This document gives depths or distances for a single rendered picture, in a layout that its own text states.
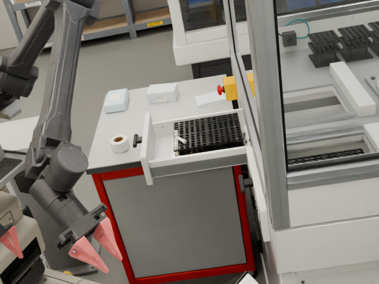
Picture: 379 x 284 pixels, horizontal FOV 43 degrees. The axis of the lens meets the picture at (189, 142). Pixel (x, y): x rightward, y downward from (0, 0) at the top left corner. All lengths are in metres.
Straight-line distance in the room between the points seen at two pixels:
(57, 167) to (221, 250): 1.34
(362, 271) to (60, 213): 0.76
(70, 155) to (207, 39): 1.53
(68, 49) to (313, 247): 0.70
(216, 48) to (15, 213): 1.23
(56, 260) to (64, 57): 1.65
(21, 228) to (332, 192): 0.95
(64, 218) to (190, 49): 1.56
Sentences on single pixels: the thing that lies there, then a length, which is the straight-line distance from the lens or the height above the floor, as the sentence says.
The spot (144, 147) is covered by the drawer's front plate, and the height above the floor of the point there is 0.93.
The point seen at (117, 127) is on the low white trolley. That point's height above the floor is 0.76.
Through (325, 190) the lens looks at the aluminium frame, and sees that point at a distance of 1.07.
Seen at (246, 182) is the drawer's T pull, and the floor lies 0.91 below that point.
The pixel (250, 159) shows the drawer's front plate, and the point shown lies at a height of 0.93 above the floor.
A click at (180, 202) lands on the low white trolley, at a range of 1.90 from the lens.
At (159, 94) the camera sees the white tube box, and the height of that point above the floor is 0.80.
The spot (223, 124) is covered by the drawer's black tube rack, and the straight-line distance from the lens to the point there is 1.60.
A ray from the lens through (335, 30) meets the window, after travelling 0.91.
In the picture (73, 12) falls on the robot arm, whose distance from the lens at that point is 1.07.
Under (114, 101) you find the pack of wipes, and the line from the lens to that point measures 2.14.
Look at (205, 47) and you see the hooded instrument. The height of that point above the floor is 0.88.
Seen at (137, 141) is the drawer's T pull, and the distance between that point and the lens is 1.59.
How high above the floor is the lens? 1.71
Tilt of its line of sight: 32 degrees down
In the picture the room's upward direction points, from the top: 11 degrees counter-clockwise
